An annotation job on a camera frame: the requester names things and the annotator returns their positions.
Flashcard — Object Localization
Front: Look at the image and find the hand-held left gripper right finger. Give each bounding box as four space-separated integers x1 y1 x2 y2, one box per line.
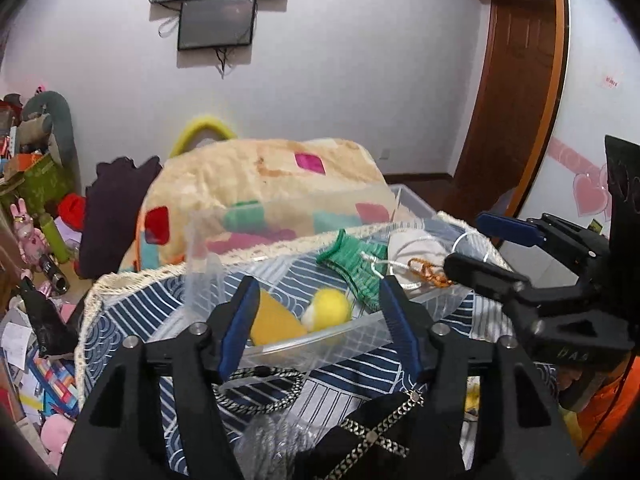
377 275 584 480

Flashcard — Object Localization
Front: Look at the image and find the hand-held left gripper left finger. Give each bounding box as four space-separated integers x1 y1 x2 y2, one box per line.
57 276 261 480

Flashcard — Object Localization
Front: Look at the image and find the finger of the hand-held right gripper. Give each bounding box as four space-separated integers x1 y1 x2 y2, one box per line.
475 211 612 287
443 252 635 362

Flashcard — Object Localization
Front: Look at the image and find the orange carabiner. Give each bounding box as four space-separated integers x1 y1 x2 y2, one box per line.
407 258 454 289

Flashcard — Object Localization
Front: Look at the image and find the clear plastic storage bin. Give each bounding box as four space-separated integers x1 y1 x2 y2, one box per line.
182 184 476 380

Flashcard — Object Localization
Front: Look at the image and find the white rope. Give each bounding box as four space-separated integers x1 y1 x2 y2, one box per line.
360 230 482 292

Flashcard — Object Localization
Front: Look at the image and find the pink heart sticker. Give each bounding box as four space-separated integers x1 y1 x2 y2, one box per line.
572 170 614 217

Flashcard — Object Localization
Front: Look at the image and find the yellow and white plush ball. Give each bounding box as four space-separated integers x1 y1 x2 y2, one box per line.
301 288 354 332

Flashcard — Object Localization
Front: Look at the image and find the green knit sock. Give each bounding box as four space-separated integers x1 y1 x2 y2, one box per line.
316 229 397 312

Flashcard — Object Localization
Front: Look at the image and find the blue wave-patterned fringed cloth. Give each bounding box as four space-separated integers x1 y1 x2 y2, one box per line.
74 211 562 480

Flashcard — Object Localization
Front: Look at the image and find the brown wooden door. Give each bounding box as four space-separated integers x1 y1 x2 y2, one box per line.
442 0 571 212

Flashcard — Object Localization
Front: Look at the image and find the cream patchwork blanket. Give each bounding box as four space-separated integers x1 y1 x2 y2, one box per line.
120 137 402 274

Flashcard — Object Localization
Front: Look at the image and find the dark purple garment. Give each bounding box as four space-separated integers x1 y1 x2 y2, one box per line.
76 155 164 281

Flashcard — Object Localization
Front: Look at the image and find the person's orange clothing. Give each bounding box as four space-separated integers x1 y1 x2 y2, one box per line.
574 347 640 463

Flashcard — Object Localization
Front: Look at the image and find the black plastic bag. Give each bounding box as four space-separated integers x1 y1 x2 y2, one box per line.
19 277 79 359

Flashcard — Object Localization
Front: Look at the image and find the black flashlight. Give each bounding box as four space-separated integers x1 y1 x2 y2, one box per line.
39 255 69 296

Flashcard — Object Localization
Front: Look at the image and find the green bottle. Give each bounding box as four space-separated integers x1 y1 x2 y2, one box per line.
38 212 71 265

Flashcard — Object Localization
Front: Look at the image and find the red cloth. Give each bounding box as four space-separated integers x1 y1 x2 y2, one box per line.
57 193 89 231

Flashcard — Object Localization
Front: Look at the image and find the white panel with pink decorations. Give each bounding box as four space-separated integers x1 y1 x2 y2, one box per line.
499 0 640 263

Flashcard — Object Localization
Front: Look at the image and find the pink plush toy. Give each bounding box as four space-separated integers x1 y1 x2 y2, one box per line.
39 411 77 467

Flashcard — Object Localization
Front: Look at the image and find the pile of papers and boxes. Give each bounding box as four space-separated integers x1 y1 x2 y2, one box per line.
0 304 82 428

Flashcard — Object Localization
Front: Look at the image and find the pink bunny toy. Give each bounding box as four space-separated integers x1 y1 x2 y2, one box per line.
9 198 52 267

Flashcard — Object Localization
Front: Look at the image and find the green cardboard box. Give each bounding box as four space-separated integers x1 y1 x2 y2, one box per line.
19 152 77 212

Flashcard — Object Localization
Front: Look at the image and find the grey plush toy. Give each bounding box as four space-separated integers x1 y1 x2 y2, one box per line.
19 90 82 172

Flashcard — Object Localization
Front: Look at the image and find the black and white braided cord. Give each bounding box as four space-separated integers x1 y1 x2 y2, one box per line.
212 366 306 415

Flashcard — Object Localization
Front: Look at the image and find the black cloth with chain straps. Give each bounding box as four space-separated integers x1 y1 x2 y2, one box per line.
291 389 427 480

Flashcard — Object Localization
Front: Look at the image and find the yellow-green ring handle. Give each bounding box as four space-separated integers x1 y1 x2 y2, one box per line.
169 115 239 160

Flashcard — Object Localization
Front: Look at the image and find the black hanging cable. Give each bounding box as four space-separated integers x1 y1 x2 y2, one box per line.
213 46 234 80

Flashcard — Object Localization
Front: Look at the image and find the small black wall screen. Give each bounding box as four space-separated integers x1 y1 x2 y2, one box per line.
177 0 259 52

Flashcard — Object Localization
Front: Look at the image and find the white looped cable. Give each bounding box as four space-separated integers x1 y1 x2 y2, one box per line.
157 9 181 39

